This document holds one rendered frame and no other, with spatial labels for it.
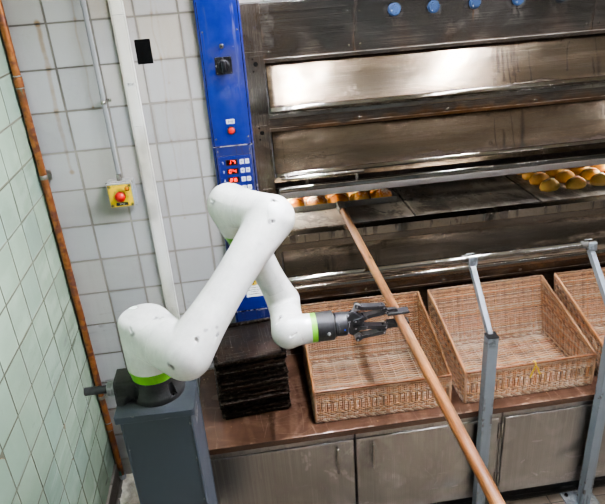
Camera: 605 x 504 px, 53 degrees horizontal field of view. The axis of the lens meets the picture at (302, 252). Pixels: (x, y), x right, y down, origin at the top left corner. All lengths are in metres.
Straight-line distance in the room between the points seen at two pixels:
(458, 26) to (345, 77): 0.47
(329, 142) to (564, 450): 1.63
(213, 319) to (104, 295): 1.29
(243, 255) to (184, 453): 0.58
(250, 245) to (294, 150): 1.01
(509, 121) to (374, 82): 0.61
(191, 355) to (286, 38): 1.35
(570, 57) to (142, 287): 1.99
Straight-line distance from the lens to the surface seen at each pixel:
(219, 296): 1.48
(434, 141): 2.57
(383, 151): 2.51
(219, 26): 2.32
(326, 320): 1.85
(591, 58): 2.79
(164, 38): 2.36
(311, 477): 2.59
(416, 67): 2.50
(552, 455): 2.90
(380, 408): 2.50
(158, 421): 1.68
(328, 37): 2.41
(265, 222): 1.52
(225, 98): 2.36
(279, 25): 2.38
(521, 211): 2.84
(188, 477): 1.81
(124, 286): 2.68
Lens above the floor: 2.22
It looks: 25 degrees down
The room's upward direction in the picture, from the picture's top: 4 degrees counter-clockwise
